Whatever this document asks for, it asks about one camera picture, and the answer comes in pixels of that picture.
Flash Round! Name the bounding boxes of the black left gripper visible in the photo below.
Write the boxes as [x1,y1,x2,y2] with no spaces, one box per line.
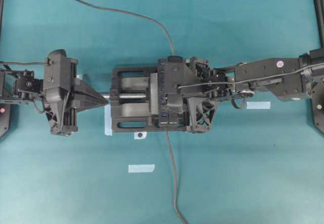
[42,49,108,136]

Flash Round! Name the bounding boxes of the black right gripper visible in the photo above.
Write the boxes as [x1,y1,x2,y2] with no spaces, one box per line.
[164,56,236,134]

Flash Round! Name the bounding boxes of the black USB plug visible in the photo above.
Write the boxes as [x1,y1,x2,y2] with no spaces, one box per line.
[168,55,183,63]

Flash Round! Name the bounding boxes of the black USB cable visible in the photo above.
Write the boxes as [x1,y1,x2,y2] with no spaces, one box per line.
[14,0,176,56]

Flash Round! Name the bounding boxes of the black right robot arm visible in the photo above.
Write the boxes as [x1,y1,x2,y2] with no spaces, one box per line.
[158,49,323,133]

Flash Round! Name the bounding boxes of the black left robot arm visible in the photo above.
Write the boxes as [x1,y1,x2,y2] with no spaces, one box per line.
[1,49,108,136]

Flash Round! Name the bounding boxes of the black USB hub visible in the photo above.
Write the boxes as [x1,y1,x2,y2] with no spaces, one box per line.
[157,58,189,130]

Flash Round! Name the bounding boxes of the blue tape strip left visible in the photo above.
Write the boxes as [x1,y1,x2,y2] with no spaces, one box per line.
[104,104,113,136]

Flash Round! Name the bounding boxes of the blue tape strip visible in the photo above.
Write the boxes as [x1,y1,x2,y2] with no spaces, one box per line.
[246,101,271,109]
[128,164,155,173]
[104,104,113,136]

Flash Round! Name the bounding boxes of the black bench vise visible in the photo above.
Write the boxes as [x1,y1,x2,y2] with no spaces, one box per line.
[104,66,190,133]

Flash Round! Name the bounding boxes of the blue tape strip right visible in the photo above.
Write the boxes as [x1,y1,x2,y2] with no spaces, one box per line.
[246,101,271,109]

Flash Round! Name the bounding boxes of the white tape with black dot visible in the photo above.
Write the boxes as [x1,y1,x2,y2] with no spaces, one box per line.
[134,132,147,140]

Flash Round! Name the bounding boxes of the blue tape strip bottom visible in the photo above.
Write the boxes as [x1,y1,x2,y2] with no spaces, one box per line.
[128,164,155,173]

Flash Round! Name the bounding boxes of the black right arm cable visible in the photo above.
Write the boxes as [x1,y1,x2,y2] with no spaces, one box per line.
[177,65,324,109]

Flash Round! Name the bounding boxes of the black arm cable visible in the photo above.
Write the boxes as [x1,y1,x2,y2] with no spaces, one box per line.
[177,65,324,109]
[0,61,50,66]

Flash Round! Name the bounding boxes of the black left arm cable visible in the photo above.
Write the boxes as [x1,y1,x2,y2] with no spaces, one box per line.
[0,61,50,66]

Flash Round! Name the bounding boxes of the black hub cable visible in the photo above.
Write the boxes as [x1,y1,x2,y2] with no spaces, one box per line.
[164,127,189,224]

